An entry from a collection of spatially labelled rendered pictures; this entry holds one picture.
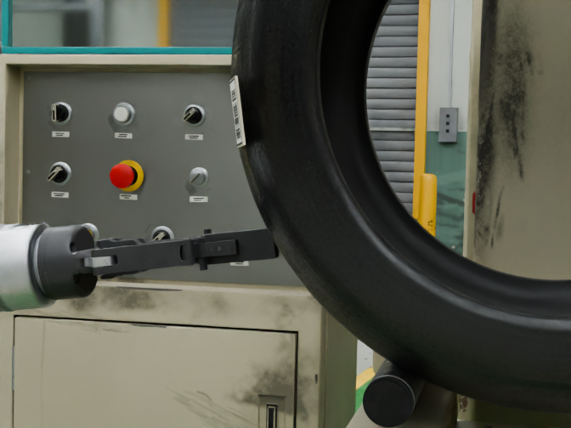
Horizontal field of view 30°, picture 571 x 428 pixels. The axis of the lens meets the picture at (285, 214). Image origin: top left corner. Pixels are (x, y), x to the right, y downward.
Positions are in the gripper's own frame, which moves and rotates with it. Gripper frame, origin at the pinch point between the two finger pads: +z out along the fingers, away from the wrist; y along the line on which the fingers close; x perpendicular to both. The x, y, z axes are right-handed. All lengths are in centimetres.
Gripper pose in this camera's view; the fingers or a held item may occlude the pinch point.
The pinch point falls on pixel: (241, 245)
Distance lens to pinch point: 105.2
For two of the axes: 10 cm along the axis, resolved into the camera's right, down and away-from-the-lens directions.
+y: 2.1, -0.4, 9.8
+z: 9.7, -1.0, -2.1
